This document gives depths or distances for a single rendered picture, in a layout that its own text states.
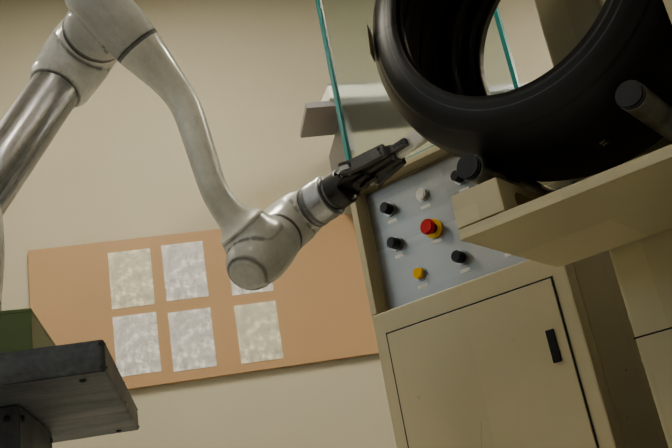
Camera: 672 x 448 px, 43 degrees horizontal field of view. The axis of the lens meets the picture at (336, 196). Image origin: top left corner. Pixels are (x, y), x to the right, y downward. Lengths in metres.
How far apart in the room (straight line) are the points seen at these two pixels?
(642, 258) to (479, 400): 0.61
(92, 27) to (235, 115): 3.10
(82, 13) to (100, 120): 3.09
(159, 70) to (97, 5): 0.17
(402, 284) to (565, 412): 0.56
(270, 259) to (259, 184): 3.07
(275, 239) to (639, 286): 0.67
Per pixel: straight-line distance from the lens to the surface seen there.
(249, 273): 1.60
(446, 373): 2.13
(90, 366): 1.10
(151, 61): 1.77
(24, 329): 1.25
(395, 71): 1.56
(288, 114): 4.87
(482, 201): 1.40
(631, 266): 1.68
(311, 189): 1.72
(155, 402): 4.35
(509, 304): 2.06
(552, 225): 1.45
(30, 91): 1.83
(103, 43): 1.80
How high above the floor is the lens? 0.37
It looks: 22 degrees up
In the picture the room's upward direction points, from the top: 10 degrees counter-clockwise
